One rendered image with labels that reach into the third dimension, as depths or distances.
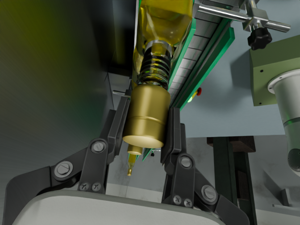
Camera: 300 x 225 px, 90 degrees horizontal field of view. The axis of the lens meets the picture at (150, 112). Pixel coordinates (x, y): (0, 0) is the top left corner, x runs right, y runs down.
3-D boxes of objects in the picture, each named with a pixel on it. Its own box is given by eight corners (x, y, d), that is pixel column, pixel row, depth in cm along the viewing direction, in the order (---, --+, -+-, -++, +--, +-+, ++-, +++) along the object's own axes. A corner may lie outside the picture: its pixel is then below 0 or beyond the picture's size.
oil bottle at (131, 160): (132, 139, 133) (125, 173, 120) (139, 141, 133) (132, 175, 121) (132, 141, 138) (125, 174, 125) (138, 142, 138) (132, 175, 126)
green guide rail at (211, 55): (227, 10, 30) (230, 37, 27) (231, 12, 30) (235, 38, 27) (143, 155, 187) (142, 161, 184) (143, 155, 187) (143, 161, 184)
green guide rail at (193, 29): (191, 2, 30) (190, 28, 26) (196, 3, 30) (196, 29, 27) (137, 153, 187) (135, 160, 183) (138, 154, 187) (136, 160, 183)
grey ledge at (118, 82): (114, 53, 58) (106, 76, 53) (136, 58, 59) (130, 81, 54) (121, 130, 143) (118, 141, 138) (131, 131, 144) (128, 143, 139)
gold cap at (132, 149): (148, 136, 36) (145, 155, 34) (138, 137, 38) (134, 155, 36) (137, 131, 34) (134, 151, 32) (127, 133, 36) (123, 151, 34)
